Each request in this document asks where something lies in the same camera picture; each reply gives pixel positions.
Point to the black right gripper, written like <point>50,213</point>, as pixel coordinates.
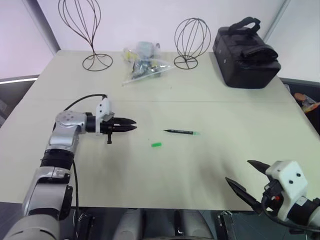
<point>272,195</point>

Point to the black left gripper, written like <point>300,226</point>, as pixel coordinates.
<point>109,127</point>

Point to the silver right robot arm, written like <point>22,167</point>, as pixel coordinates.
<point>306,210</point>

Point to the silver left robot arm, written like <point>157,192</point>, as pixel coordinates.
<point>62,130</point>

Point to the green pen cap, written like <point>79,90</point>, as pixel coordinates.
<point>156,144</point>

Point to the black pen with green end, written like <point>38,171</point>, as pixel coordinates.
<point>181,131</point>

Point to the clear bag of dark parts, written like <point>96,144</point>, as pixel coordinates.
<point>147,70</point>

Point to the clear bag with yellow item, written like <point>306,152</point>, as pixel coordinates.
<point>128,55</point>

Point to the clear bag with grey item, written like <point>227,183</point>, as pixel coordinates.
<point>146,48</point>

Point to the dark bin beside table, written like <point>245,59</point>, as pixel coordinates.
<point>311,120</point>

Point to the orange packet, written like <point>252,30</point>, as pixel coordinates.
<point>306,101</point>

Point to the grey rounded shape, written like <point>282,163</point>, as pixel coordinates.
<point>132,223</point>

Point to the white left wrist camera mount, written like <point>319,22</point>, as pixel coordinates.
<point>103,109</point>

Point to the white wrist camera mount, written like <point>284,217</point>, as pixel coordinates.
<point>287,182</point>
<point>103,109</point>

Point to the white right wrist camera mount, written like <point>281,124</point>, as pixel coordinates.
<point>287,182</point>

